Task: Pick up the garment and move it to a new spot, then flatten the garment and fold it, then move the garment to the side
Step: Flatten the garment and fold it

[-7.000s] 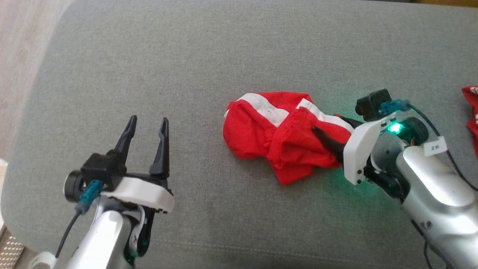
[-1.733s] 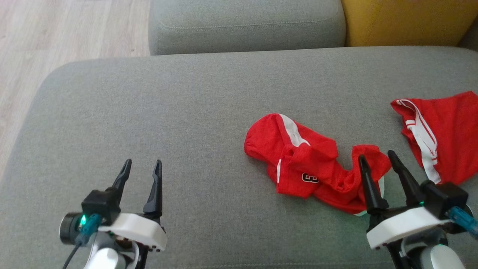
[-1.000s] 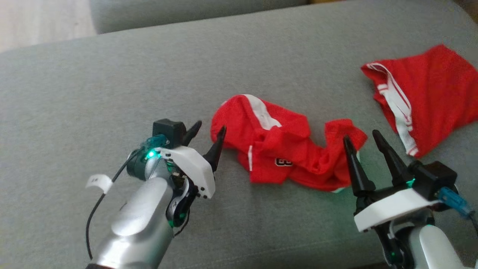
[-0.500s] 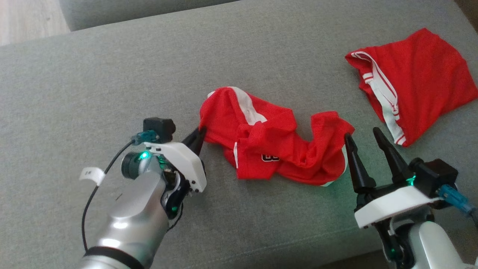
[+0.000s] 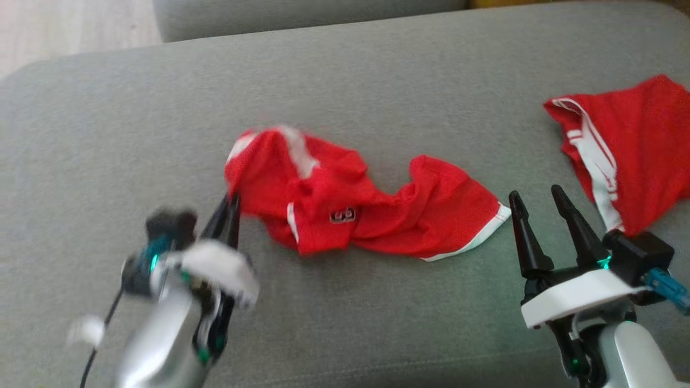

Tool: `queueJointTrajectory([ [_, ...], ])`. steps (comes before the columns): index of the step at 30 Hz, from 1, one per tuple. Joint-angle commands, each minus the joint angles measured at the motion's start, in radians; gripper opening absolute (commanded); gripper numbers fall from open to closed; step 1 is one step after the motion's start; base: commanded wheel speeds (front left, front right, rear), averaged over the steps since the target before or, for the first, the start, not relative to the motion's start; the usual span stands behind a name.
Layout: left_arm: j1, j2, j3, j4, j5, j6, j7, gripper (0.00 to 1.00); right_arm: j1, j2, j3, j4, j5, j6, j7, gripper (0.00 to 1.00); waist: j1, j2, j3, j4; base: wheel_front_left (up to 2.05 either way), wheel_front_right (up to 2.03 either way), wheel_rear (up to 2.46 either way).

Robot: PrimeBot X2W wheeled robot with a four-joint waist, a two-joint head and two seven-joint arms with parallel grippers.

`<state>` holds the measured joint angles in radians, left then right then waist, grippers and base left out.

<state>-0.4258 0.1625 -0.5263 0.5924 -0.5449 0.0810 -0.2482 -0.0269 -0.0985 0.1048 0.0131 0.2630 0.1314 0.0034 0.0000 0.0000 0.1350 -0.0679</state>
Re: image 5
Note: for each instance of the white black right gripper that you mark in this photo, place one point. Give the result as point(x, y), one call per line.
point(577, 293)

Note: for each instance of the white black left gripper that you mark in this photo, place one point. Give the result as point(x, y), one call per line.
point(221, 269)

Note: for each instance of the red shorts white trim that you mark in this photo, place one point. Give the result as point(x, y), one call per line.
point(334, 188)

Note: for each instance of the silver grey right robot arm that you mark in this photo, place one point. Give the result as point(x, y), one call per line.
point(636, 355)

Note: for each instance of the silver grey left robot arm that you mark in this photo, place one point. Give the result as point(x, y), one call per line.
point(161, 345)

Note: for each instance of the grey sofa seat cushion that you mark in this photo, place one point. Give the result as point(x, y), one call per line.
point(350, 81)

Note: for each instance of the grey sofa back cushion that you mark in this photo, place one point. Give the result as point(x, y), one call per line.
point(302, 16)

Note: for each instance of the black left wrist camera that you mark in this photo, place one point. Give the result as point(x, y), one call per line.
point(170, 229)

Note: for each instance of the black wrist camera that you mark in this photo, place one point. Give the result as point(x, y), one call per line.
point(170, 229)
point(641, 256)

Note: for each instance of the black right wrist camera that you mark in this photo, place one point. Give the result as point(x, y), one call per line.
point(641, 256)

